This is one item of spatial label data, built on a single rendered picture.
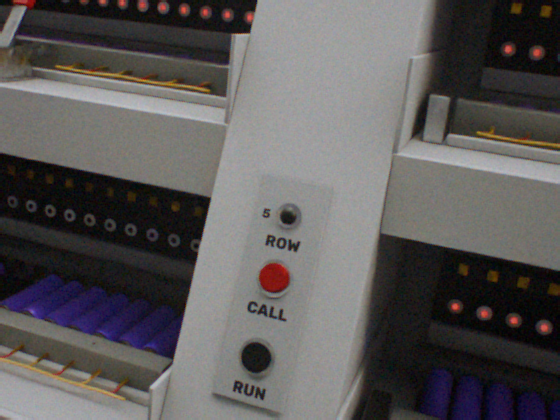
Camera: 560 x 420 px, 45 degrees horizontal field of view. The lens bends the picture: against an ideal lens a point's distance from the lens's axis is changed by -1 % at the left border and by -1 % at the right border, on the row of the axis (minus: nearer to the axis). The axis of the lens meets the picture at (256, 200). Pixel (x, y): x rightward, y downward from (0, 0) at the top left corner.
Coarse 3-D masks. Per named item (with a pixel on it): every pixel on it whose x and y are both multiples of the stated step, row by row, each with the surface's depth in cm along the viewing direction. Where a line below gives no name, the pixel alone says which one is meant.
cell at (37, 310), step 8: (64, 288) 53; (72, 288) 53; (80, 288) 54; (48, 296) 51; (56, 296) 52; (64, 296) 52; (72, 296) 53; (32, 304) 50; (40, 304) 50; (48, 304) 51; (56, 304) 51; (32, 312) 49; (40, 312) 49; (48, 312) 50
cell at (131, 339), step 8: (152, 312) 51; (160, 312) 51; (168, 312) 51; (144, 320) 49; (152, 320) 50; (160, 320) 50; (168, 320) 51; (136, 328) 48; (144, 328) 48; (152, 328) 49; (160, 328) 50; (128, 336) 47; (136, 336) 47; (144, 336) 48; (152, 336) 49; (128, 344) 46; (136, 344) 47; (144, 344) 48
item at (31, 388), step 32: (0, 224) 62; (32, 224) 60; (96, 256) 59; (128, 256) 57; (160, 256) 56; (0, 384) 43; (32, 384) 44; (64, 384) 44; (160, 384) 36; (0, 416) 40; (32, 416) 40; (64, 416) 41; (96, 416) 41; (128, 416) 41
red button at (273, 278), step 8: (272, 264) 36; (280, 264) 36; (264, 272) 36; (272, 272) 36; (280, 272) 36; (264, 280) 36; (272, 280) 36; (280, 280) 36; (264, 288) 36; (272, 288) 36; (280, 288) 36
